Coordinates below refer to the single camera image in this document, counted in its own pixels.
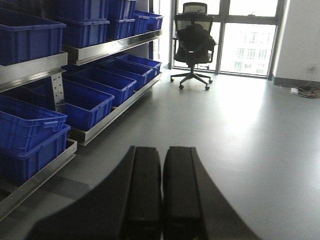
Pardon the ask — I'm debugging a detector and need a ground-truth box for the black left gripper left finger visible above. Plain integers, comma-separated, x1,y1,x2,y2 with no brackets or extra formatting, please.
26,146,162,240

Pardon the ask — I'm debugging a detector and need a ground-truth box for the black office chair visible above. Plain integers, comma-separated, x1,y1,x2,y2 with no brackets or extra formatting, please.
170,2,216,91

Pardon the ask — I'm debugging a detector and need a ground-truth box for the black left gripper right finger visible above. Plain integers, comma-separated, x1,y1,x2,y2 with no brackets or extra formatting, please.
162,146,259,240

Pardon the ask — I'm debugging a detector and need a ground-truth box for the steel shelving rack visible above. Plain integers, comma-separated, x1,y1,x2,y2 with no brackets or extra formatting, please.
0,0,163,222

